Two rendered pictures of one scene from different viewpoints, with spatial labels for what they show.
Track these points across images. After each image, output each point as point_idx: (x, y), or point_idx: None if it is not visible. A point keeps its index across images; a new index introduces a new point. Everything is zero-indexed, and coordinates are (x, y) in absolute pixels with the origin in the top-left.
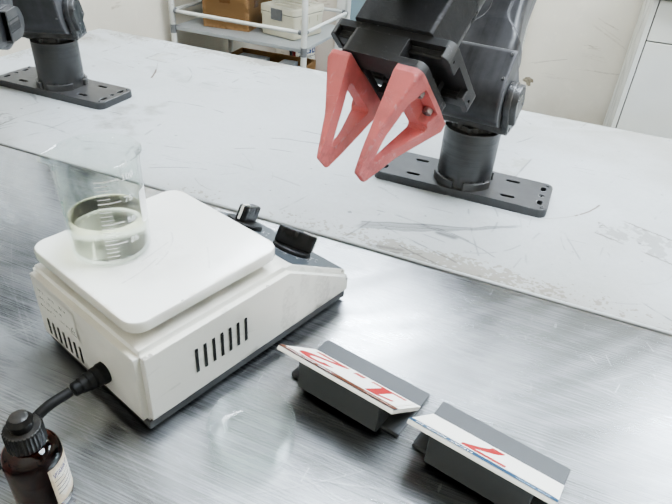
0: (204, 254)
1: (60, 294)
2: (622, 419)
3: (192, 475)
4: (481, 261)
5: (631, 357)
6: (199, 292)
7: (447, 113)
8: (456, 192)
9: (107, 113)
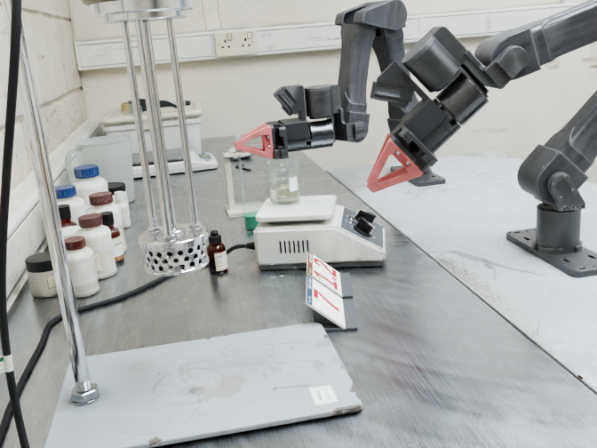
0: (305, 210)
1: None
2: (415, 332)
3: (252, 282)
4: (481, 278)
5: (473, 325)
6: (285, 216)
7: (526, 191)
8: (536, 252)
9: (417, 188)
